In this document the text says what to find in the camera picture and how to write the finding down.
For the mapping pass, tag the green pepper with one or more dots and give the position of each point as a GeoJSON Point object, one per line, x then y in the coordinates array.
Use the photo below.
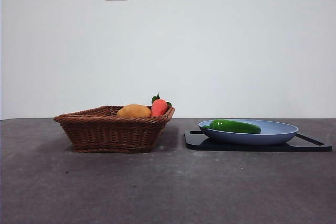
{"type": "Point", "coordinates": [233, 127]}

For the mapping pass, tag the blue plate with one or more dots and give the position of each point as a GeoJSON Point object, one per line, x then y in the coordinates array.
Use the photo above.
{"type": "Point", "coordinates": [275, 134]}

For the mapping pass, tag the orange carrot with green leaves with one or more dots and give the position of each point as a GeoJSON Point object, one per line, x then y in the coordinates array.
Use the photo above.
{"type": "Point", "coordinates": [159, 107]}

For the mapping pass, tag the black tray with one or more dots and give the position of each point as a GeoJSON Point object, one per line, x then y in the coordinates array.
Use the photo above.
{"type": "Point", "coordinates": [199, 147]}

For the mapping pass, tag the brown wicker basket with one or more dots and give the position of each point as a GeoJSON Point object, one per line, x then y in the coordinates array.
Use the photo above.
{"type": "Point", "coordinates": [110, 134]}

